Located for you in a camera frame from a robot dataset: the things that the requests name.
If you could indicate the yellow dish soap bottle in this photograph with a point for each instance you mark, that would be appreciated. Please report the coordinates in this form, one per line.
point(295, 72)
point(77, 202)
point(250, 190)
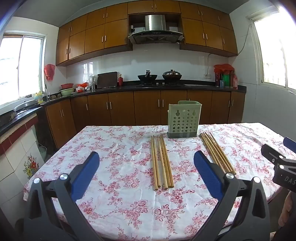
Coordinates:
point(39, 97)

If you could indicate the grey pan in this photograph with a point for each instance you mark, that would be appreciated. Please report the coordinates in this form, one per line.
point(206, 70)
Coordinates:
point(25, 105)

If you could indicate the wooden base cabinets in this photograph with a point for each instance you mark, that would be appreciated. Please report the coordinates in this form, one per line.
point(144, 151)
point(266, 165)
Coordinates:
point(120, 107)

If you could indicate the pink bottle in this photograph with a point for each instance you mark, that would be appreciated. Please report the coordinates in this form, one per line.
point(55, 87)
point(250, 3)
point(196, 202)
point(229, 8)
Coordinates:
point(235, 83)

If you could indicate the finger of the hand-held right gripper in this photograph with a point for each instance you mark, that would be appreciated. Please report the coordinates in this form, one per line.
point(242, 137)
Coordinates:
point(269, 151)
point(290, 144)

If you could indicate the red and white plastic bag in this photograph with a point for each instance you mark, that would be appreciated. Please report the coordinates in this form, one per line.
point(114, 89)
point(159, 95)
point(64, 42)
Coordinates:
point(82, 88)

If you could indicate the steel range hood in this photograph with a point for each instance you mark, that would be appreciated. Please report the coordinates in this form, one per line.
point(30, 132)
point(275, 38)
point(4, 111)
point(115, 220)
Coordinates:
point(155, 25)

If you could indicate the dark cutting board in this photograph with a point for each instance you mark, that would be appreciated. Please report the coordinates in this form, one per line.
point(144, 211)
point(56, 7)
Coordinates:
point(107, 80)

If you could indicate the bright window with white frame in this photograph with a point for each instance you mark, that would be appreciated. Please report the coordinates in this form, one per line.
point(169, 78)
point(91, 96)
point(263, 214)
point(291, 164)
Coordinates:
point(275, 51)

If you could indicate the person's right forearm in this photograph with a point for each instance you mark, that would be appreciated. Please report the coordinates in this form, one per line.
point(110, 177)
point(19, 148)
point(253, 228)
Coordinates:
point(288, 208)

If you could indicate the clear glass container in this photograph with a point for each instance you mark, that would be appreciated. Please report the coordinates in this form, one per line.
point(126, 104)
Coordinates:
point(93, 82)

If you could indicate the built-in gas stove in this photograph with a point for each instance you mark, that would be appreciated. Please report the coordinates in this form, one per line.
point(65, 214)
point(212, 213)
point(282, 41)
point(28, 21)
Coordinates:
point(159, 85)

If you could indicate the wooden wall cabinets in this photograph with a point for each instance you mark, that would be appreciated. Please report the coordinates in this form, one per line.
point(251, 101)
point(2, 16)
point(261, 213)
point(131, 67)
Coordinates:
point(97, 39)

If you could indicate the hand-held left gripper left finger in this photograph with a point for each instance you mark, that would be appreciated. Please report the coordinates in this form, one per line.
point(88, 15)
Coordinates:
point(85, 176)

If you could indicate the red plastic basin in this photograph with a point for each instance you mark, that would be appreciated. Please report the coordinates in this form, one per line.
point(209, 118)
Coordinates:
point(67, 85)

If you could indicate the red plastic bag on hook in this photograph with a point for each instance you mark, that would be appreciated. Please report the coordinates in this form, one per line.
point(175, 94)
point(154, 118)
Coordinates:
point(49, 71)

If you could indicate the metal faucet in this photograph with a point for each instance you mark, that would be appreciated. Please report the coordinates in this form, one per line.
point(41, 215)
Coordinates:
point(46, 92)

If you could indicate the black pot with lid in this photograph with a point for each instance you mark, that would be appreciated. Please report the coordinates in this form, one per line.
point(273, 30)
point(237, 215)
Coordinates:
point(172, 76)

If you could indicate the green bottle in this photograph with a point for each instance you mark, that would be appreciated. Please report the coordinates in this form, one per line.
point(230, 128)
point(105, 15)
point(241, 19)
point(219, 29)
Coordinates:
point(226, 80)

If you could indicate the black wok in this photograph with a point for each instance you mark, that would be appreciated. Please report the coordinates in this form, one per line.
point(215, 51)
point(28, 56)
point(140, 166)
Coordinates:
point(148, 77)

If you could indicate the floral white tablecloth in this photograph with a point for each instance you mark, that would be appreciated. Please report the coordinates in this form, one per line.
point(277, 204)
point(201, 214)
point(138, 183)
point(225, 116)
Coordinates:
point(115, 162)

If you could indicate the red bottle with gold cap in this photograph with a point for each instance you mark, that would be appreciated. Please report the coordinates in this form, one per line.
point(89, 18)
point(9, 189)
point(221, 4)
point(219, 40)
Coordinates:
point(120, 81)

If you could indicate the green perforated chopstick holder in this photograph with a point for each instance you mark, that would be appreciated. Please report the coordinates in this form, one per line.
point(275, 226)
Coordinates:
point(183, 120)

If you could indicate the green plastic basin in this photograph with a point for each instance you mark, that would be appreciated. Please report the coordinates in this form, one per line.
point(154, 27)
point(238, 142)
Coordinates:
point(67, 92)

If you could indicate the black kitchen countertop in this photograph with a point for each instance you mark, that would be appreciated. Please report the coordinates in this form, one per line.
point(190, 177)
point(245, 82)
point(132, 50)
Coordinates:
point(127, 87)

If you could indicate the red sauce bottle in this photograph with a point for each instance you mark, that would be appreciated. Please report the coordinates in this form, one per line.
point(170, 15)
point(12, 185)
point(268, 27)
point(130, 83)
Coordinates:
point(231, 80)

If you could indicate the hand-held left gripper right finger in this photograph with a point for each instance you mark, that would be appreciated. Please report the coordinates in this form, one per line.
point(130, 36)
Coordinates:
point(208, 176)

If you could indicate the sliding window with white frame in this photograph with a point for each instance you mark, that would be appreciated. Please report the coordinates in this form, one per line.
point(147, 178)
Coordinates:
point(20, 67)

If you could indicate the white wall outlet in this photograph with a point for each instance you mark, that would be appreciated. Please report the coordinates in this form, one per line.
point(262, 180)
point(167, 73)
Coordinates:
point(207, 76)

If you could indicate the dark sauce bottle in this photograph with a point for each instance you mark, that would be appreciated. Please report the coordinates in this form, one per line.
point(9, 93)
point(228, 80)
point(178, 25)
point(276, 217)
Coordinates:
point(217, 80)

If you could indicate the small blue box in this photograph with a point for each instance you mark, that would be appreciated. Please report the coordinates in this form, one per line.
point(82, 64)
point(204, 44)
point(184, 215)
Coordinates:
point(221, 83)

